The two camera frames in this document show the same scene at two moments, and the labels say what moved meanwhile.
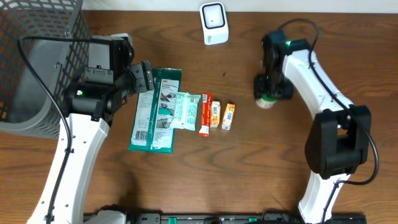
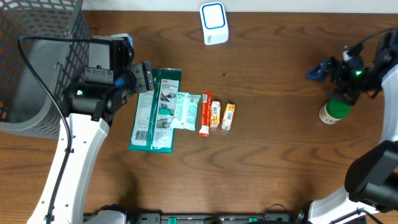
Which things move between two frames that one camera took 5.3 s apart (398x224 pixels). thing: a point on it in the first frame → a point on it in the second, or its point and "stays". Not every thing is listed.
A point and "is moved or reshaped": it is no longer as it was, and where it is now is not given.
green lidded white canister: x=266 y=102 is moved or reshaped
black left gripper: x=143 y=72 stays
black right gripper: x=260 y=88 → x=341 y=66
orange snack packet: x=228 y=116 stays
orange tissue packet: x=215 y=114 stays
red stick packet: x=206 y=103 stays
